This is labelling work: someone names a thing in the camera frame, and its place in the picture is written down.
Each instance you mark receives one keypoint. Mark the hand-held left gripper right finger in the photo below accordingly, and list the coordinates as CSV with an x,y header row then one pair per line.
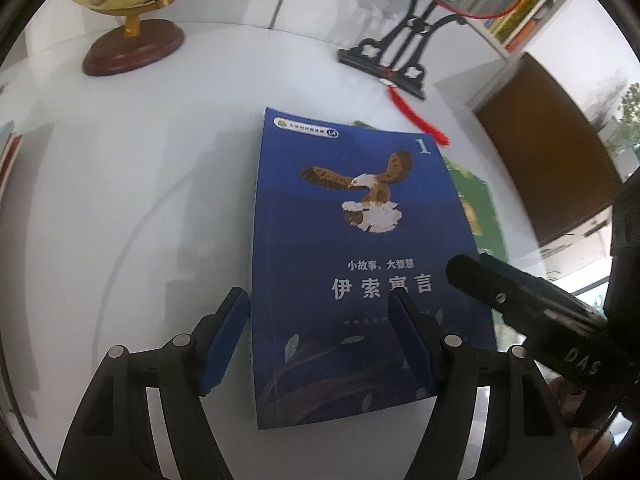
x,y
411,335

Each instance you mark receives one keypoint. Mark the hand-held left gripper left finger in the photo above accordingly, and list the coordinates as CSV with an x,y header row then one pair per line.
x,y
226,332

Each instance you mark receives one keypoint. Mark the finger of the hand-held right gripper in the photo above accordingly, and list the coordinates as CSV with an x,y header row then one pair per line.
x,y
492,280

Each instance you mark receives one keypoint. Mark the blue eagle cover book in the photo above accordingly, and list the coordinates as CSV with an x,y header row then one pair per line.
x,y
350,240

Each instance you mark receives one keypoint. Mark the row of shelf books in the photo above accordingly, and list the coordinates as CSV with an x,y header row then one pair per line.
x,y
520,20

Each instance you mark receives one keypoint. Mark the green cover book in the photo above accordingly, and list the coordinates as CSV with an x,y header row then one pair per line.
x,y
477,205

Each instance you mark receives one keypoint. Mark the red tassel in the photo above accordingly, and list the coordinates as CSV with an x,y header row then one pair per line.
x,y
417,115

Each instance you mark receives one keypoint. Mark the green potted plant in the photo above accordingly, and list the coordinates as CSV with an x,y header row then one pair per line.
x,y
620,120

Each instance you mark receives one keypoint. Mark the black carved fan stand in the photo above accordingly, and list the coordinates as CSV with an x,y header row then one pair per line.
x,y
400,45

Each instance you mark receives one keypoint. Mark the red-edged book stack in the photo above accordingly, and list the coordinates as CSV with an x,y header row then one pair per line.
x,y
7,155

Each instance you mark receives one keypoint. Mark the yellow globe on wooden base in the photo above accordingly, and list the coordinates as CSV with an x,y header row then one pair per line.
x,y
130,45

